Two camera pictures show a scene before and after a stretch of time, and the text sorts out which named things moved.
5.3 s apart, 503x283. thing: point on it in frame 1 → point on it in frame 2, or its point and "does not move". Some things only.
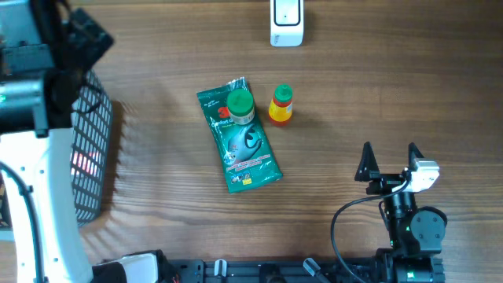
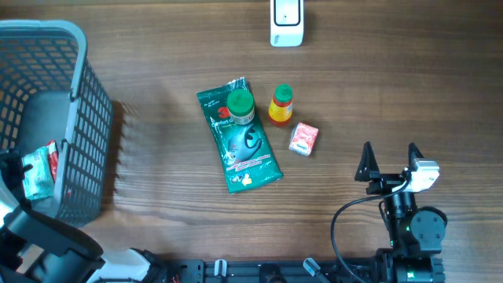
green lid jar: [240, 105] does not move
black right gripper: [368, 170] does not move
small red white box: [85, 162] → [302, 138]
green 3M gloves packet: [241, 152] does not move
